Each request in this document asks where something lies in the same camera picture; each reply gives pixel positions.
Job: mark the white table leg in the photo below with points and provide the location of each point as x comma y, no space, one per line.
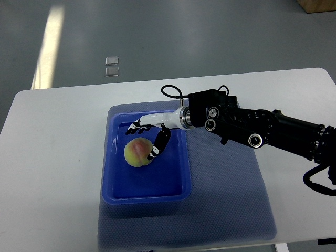
281,247

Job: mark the yellow red peach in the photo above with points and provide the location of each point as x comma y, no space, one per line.
136,152

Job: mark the blue plastic tray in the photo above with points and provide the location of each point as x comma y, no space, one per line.
166,179

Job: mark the cardboard box corner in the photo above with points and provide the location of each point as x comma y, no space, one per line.
317,6

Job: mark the grey blue mesh mat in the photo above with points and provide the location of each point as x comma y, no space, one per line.
228,202

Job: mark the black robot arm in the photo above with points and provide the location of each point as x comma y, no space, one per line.
218,112

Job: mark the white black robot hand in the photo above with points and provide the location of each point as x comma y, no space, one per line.
179,119

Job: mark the upper metal floor plate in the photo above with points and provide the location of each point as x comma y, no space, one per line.
111,60

